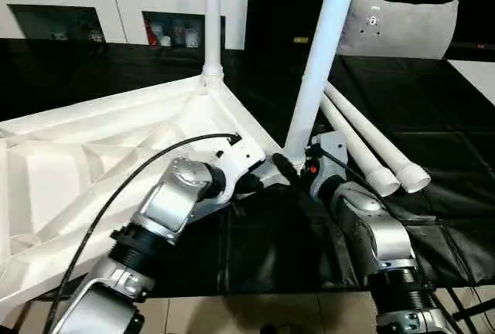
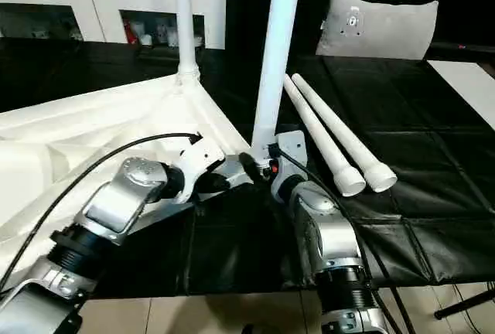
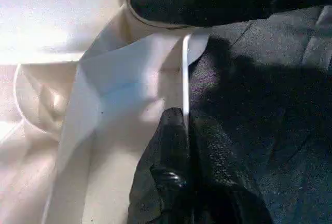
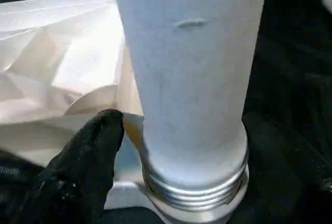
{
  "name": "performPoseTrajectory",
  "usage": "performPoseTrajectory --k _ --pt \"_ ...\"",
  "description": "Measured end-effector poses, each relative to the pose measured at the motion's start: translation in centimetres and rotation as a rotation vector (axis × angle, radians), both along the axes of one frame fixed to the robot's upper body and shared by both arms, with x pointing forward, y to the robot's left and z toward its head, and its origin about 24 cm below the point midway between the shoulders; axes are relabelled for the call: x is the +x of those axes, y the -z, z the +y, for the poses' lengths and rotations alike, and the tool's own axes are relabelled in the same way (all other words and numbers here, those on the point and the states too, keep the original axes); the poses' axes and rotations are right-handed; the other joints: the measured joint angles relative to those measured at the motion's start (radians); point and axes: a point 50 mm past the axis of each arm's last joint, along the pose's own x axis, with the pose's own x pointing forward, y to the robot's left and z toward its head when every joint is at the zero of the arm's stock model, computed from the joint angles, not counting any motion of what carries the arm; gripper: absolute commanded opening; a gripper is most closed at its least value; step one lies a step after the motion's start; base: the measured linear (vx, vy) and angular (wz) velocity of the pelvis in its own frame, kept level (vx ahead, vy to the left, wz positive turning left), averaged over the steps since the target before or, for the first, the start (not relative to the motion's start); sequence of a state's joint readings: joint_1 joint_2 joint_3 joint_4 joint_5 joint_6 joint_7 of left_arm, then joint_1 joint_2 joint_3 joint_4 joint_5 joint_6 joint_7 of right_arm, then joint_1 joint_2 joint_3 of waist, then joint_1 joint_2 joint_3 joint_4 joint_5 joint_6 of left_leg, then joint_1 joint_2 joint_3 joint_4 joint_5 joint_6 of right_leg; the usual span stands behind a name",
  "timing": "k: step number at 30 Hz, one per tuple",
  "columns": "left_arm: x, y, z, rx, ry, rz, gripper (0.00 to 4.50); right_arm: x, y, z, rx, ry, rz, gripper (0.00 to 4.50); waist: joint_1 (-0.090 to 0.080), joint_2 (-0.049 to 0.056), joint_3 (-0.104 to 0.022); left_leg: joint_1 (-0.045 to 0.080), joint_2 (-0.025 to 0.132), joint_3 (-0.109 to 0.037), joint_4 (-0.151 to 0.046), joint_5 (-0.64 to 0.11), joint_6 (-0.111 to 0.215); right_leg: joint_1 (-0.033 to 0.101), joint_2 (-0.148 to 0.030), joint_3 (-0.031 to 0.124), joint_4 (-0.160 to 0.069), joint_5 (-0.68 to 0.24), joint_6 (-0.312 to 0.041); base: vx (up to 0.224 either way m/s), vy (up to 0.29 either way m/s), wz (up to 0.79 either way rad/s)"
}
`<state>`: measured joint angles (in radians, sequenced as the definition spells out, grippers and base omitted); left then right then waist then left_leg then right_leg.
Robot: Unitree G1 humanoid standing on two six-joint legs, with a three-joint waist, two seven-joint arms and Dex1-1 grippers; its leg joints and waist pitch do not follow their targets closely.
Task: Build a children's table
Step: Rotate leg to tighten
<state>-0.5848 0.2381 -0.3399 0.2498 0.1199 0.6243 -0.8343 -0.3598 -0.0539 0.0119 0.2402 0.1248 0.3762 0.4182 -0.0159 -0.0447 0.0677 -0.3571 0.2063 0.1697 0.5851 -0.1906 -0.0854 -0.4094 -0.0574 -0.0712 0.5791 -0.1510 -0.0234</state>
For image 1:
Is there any white plastic table leg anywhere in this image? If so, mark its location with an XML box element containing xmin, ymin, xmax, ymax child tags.
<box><xmin>319</xmin><ymin>95</ymin><xmax>401</xmax><ymax>199</ymax></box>
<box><xmin>200</xmin><ymin>0</ymin><xmax>226</xmax><ymax>80</ymax></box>
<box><xmin>323</xmin><ymin>81</ymin><xmax>432</xmax><ymax>195</ymax></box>
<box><xmin>283</xmin><ymin>0</ymin><xmax>363</xmax><ymax>169</ymax></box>

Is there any white plastic table top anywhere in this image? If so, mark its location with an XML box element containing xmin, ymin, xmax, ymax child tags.
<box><xmin>0</xmin><ymin>72</ymin><xmax>303</xmax><ymax>328</ymax></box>

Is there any black table mat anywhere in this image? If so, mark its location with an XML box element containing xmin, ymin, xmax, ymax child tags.
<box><xmin>0</xmin><ymin>38</ymin><xmax>495</xmax><ymax>296</ymax></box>

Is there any black couch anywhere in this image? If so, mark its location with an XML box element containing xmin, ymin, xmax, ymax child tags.
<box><xmin>245</xmin><ymin>0</ymin><xmax>495</xmax><ymax>60</ymax></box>

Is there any grey cushion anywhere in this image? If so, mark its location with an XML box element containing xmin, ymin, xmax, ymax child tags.
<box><xmin>337</xmin><ymin>0</ymin><xmax>460</xmax><ymax>60</ymax></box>

